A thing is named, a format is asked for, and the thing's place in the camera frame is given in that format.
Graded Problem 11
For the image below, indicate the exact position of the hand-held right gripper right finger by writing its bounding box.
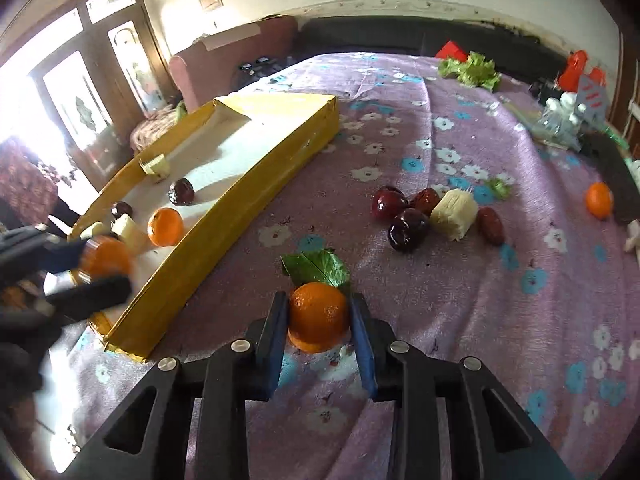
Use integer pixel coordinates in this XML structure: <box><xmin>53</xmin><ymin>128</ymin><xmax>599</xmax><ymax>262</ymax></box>
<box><xmin>348</xmin><ymin>292</ymin><xmax>576</xmax><ymax>480</ymax></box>

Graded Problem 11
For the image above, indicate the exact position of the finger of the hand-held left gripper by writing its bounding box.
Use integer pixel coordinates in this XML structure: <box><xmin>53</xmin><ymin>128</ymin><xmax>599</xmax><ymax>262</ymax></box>
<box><xmin>0</xmin><ymin>225</ymin><xmax>96</xmax><ymax>273</ymax></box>
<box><xmin>45</xmin><ymin>274</ymin><xmax>133</xmax><ymax>321</ymax></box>

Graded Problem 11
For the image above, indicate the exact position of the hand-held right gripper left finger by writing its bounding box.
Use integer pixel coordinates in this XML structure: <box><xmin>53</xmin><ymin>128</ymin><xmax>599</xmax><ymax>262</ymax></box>
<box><xmin>65</xmin><ymin>291</ymin><xmax>292</xmax><ymax>480</ymax></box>

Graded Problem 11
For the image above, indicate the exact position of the tangerine with green leaf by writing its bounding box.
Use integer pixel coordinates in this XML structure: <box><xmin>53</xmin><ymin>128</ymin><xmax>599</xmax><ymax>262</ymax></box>
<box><xmin>281</xmin><ymin>249</ymin><xmax>351</xmax><ymax>353</ymax></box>

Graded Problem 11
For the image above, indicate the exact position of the large orange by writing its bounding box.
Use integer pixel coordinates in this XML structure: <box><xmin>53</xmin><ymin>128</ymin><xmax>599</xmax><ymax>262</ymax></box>
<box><xmin>147</xmin><ymin>207</ymin><xmax>185</xmax><ymax>248</ymax></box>

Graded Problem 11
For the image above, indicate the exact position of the dark red plum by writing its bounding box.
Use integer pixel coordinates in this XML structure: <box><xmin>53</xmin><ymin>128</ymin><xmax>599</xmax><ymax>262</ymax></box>
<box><xmin>388</xmin><ymin>208</ymin><xmax>432</xmax><ymax>254</ymax></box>
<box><xmin>168</xmin><ymin>178</ymin><xmax>196</xmax><ymax>207</ymax></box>
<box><xmin>371</xmin><ymin>186</ymin><xmax>411</xmax><ymax>223</ymax></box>

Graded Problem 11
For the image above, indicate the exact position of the small peeled sugarcane piece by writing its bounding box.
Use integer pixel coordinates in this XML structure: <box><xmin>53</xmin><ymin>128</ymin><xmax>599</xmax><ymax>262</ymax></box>
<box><xmin>139</xmin><ymin>155</ymin><xmax>171</xmax><ymax>181</ymax></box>

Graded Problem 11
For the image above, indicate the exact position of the yellow cardboard box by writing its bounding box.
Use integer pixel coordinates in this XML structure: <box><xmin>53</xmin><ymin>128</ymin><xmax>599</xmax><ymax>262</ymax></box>
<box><xmin>67</xmin><ymin>92</ymin><xmax>342</xmax><ymax>363</ymax></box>

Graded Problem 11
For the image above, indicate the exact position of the dark patterned cloth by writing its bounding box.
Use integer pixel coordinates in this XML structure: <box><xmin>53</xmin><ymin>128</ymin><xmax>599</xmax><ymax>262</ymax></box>
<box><xmin>0</xmin><ymin>137</ymin><xmax>58</xmax><ymax>211</ymax></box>

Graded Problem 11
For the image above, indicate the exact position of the wicker basket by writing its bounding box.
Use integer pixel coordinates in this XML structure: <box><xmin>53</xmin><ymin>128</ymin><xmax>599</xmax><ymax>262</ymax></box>
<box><xmin>130</xmin><ymin>107</ymin><xmax>188</xmax><ymax>156</ymax></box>

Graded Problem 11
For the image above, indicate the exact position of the red jujube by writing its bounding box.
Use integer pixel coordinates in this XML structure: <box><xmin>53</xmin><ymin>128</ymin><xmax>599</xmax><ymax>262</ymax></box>
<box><xmin>411</xmin><ymin>187</ymin><xmax>441</xmax><ymax>216</ymax></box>
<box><xmin>475</xmin><ymin>206</ymin><xmax>506</xmax><ymax>247</ymax></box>

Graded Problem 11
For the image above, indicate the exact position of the wooden glass door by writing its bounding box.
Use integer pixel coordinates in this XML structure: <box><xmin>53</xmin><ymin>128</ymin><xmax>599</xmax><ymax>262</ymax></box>
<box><xmin>0</xmin><ymin>0</ymin><xmax>171</xmax><ymax>201</ymax></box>

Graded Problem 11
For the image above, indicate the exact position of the dusty pink armchair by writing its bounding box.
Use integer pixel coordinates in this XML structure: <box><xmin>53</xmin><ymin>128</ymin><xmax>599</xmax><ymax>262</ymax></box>
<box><xmin>169</xmin><ymin>15</ymin><xmax>298</xmax><ymax>106</ymax></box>

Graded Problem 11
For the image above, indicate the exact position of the small orange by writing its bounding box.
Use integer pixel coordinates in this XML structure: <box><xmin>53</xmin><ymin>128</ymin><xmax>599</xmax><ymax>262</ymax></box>
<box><xmin>585</xmin><ymin>181</ymin><xmax>614</xmax><ymax>220</ymax></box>

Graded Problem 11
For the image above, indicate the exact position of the clear plastic packet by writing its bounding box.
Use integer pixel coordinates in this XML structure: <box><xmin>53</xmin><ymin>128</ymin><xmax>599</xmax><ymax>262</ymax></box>
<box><xmin>530</xmin><ymin>95</ymin><xmax>583</xmax><ymax>153</ymax></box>

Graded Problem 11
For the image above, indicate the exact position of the green lettuce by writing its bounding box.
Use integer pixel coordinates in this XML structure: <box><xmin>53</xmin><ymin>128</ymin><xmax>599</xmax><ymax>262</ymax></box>
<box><xmin>438</xmin><ymin>51</ymin><xmax>502</xmax><ymax>92</ymax></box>

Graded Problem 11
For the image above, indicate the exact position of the black smartphone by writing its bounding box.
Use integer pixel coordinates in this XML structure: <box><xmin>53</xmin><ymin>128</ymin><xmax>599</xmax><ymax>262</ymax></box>
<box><xmin>582</xmin><ymin>130</ymin><xmax>640</xmax><ymax>226</ymax></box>

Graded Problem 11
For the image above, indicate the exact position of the red box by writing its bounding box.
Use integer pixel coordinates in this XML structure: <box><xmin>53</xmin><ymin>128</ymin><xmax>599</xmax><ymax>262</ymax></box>
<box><xmin>434</xmin><ymin>40</ymin><xmax>468</xmax><ymax>59</ymax></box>

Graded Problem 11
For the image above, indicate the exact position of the black sofa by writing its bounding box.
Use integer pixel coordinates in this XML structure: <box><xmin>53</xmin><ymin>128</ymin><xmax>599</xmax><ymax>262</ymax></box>
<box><xmin>295</xmin><ymin>15</ymin><xmax>571</xmax><ymax>83</ymax></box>

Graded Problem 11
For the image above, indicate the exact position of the grey phone stand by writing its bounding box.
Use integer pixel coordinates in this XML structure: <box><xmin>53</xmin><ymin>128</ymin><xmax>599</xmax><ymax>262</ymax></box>
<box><xmin>575</xmin><ymin>72</ymin><xmax>608</xmax><ymax>126</ymax></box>

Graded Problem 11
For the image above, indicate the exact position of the red plastic bag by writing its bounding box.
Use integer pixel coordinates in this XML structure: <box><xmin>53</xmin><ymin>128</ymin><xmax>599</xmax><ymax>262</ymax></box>
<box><xmin>557</xmin><ymin>50</ymin><xmax>606</xmax><ymax>88</ymax></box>

